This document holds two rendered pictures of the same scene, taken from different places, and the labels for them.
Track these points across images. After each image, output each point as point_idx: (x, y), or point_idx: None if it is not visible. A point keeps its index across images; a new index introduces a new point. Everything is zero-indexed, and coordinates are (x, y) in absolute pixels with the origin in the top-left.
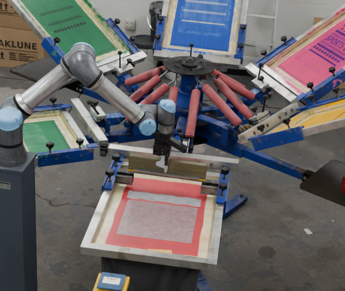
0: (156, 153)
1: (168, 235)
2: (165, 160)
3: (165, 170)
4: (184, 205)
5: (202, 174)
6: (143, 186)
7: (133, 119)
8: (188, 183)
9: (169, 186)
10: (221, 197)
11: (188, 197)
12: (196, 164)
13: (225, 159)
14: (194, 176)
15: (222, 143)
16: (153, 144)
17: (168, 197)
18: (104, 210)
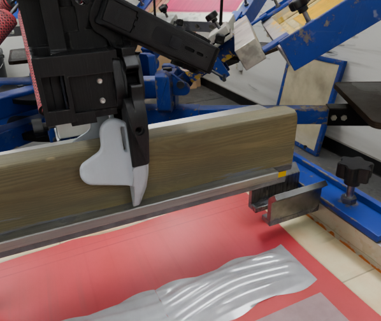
0: (65, 113)
1: None
2: (130, 137)
3: (142, 188)
4: (267, 304)
5: (283, 153)
6: (44, 290)
7: None
8: (187, 208)
9: (142, 242)
10: (363, 212)
11: (246, 260)
12: (259, 119)
13: (236, 112)
14: (257, 174)
15: (163, 108)
16: (30, 57)
17: (180, 299)
18: None
